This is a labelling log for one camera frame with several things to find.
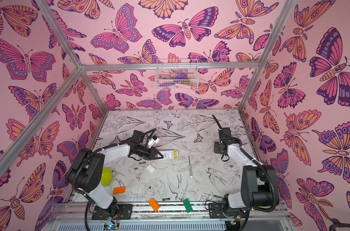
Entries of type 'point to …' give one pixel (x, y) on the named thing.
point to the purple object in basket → (181, 76)
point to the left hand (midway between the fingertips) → (163, 156)
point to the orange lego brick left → (119, 190)
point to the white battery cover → (150, 168)
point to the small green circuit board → (108, 226)
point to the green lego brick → (187, 206)
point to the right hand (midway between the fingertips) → (221, 146)
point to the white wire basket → (177, 74)
